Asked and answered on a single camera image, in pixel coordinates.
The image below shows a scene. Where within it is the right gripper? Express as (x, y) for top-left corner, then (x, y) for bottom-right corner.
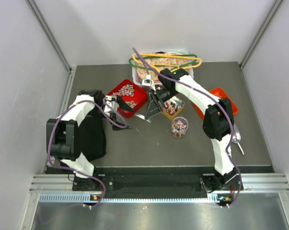
(145, 87), (179, 120)

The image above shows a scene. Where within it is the gold candy tin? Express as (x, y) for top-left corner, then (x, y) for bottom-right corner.
(162, 99), (185, 120)

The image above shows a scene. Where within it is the red candy tray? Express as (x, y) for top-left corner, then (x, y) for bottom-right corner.
(107, 79), (148, 118)

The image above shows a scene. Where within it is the clear glass jar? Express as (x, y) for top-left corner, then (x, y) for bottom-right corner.
(171, 116), (189, 138)

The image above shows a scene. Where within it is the orange candy tray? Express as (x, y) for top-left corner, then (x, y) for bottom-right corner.
(192, 87), (239, 120)

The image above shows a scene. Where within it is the silver metal scoop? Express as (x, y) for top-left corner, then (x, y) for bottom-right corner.
(232, 124), (244, 155)

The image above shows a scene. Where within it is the silver jar lid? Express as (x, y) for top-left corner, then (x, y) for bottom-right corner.
(135, 113), (151, 123)

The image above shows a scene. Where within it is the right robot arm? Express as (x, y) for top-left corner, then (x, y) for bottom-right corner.
(145, 69), (237, 190)

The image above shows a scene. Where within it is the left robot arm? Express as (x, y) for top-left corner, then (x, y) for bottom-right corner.
(46, 90), (134, 191)

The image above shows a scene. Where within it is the black cloth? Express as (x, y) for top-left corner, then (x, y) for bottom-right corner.
(59, 115), (107, 168)

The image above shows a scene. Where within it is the yellow clothes hanger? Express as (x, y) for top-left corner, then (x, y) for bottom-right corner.
(132, 52), (203, 78)

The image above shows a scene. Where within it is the floral fabric item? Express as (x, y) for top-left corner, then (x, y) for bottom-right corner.
(130, 53), (192, 81)

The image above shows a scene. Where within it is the white plastic basket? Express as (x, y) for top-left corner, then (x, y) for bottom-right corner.
(131, 49), (195, 86)

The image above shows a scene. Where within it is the green clothes hanger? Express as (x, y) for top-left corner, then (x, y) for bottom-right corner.
(141, 52), (202, 72)

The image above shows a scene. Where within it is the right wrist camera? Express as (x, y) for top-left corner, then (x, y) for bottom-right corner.
(141, 74), (156, 92)

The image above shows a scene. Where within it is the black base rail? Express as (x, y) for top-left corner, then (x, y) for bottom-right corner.
(72, 166), (231, 199)

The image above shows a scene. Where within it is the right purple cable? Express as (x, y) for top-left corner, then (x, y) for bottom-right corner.
(132, 47), (243, 208)

